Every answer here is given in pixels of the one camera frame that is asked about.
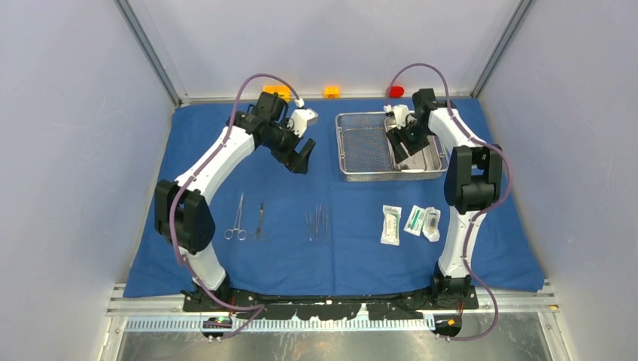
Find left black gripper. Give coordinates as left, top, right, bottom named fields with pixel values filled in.
left=263, top=119, right=316, bottom=174

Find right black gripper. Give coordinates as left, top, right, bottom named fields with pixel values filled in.
left=386, top=119, right=432, bottom=164

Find stainless steel tray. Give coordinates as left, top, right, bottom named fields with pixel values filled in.
left=387, top=135, right=447, bottom=173

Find metal mesh instrument basket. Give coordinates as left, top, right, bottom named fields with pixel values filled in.
left=335, top=112, right=448, bottom=182

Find thin steel tweezers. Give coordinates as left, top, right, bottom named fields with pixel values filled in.
left=305, top=211, right=313, bottom=242
left=320, top=205, right=330, bottom=243
left=314, top=205, right=323, bottom=241

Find clear syringe packet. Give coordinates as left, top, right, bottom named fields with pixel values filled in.
left=422, top=207, right=441, bottom=242

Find blue surgical drape cloth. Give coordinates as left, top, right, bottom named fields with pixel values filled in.
left=124, top=99, right=545, bottom=298

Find green white sterile packet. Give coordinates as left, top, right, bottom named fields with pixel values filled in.
left=403, top=205, right=426, bottom=236

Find steel surgical scissors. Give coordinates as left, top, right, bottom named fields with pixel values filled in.
left=251, top=202, right=267, bottom=241

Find steel surgical forceps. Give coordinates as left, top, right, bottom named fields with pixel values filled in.
left=224, top=193, right=247, bottom=241

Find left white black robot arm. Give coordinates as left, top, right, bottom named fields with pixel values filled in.
left=154, top=92, right=318, bottom=311

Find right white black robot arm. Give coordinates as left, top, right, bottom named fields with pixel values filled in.
left=384, top=89, right=503, bottom=309

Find red plastic object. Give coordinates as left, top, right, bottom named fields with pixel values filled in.
left=387, top=86, right=405, bottom=99

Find large yellow plastic block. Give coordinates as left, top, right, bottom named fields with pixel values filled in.
left=263, top=85, right=292, bottom=102

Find small yellow plastic block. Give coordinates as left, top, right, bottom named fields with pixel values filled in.
left=323, top=86, right=341, bottom=99

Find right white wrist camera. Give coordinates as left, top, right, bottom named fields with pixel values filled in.
left=384, top=105, right=411, bottom=132

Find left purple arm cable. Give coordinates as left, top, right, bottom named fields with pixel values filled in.
left=168, top=73, right=266, bottom=341

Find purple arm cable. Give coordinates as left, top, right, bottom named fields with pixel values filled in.
left=168, top=73, right=266, bottom=341
left=384, top=63, right=513, bottom=343

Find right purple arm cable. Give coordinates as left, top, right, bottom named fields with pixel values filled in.
left=384, top=63, right=513, bottom=343

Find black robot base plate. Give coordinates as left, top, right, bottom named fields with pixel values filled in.
left=213, top=287, right=479, bottom=320

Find aluminium frame rail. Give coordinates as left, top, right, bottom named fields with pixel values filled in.
left=106, top=281, right=561, bottom=317

